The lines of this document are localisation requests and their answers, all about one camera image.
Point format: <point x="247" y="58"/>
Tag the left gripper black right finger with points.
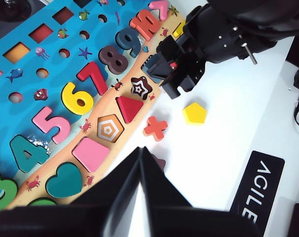
<point x="169" y="212"/>

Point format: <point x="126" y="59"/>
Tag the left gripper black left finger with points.
<point x="109" y="195"/>

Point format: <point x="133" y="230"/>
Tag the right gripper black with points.
<point x="213" y="42"/>

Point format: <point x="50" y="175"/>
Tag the dark slate square block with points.
<point x="157" y="68"/>

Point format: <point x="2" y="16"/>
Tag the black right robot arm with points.
<point x="258" y="12"/>

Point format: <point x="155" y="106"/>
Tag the yellow symbol block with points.
<point x="178" y="29"/>

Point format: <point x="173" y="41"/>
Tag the pink quadrilateral block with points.
<point x="91" y="154"/>

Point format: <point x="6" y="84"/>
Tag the slate number nine block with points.
<point x="134" y="48"/>

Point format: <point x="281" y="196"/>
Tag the teal heart block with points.
<point x="64" y="181"/>

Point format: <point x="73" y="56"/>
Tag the brown star block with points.
<point x="161" y="164"/>

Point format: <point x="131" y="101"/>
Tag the yellow pentagon block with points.
<point x="195" y="114"/>

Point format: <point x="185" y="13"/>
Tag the orange number ten block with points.
<point x="139" y="23"/>

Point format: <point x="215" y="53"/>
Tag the pink angle symbol block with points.
<point x="162" y="7"/>

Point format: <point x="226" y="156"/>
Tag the red triangle block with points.
<point x="129" y="108"/>

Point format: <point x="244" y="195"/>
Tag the green oval block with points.
<point x="41" y="202"/>

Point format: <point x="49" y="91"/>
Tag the orange cross block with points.
<point x="155" y="128"/>

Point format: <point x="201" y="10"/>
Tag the brown number eight block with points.
<point x="104" y="55"/>

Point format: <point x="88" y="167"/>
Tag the pink number five block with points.
<point x="59" y="130"/>

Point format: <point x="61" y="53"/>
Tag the red number seven block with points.
<point x="96" y="79"/>

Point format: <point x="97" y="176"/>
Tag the black AGILEX logo plate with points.
<point x="260" y="187"/>

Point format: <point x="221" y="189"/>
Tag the teal number four block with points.
<point x="22" y="150"/>

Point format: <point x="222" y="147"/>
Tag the green number three block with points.
<point x="6" y="187"/>

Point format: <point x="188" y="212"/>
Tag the yellow number six block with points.
<point x="70" y="98"/>

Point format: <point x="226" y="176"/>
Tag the colourful wooden puzzle board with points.
<point x="53" y="81"/>

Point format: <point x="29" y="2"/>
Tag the black round stand base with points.
<point x="8" y="11"/>

